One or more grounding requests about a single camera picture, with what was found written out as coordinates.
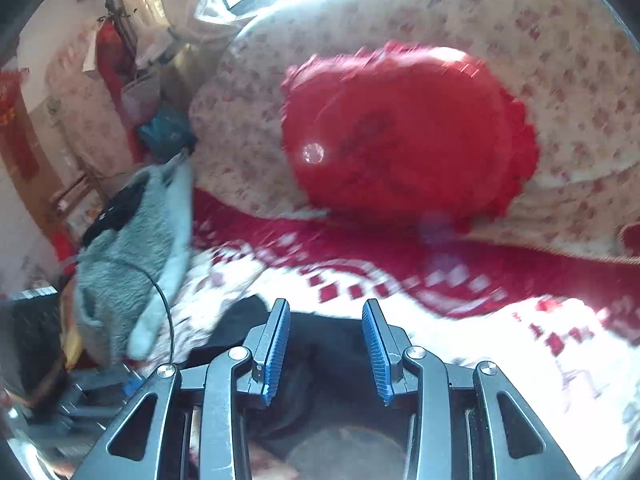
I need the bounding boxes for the black pants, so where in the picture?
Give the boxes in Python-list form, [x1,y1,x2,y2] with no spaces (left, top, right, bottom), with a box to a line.
[187,295,416,461]

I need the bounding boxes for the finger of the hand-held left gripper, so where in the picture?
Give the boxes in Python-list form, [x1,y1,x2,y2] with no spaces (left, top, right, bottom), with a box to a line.
[75,366,148,405]

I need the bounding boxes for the black device on fleece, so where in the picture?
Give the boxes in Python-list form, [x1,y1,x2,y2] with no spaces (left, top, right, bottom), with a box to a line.
[82,180,146,246]

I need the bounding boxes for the grey fleece garment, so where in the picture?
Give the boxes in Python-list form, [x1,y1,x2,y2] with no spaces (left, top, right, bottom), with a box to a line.
[75,152,196,366]

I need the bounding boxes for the red and white patterned blanket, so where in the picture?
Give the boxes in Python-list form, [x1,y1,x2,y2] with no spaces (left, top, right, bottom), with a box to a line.
[120,187,640,480]

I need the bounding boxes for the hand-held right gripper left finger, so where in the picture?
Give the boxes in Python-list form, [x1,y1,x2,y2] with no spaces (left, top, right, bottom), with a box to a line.
[72,299,292,480]

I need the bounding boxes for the red wall hanging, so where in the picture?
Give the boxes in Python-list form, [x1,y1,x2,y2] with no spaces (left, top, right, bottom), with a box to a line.
[0,72,41,181]

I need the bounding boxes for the black braided cable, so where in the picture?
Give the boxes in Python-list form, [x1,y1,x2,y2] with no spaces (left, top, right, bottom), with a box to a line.
[60,255,176,366]

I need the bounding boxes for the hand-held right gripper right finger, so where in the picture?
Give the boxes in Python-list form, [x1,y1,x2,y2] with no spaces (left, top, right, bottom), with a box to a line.
[362,299,581,480]

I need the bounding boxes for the red hanging cloth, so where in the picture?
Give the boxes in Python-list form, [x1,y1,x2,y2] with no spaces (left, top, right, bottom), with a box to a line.
[97,22,136,106]

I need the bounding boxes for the teal bag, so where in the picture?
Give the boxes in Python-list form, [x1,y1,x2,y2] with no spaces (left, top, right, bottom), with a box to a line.
[137,110,196,158]

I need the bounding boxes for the red round frilled pillow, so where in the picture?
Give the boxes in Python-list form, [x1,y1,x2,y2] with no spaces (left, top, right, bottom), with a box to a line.
[280,45,543,233]

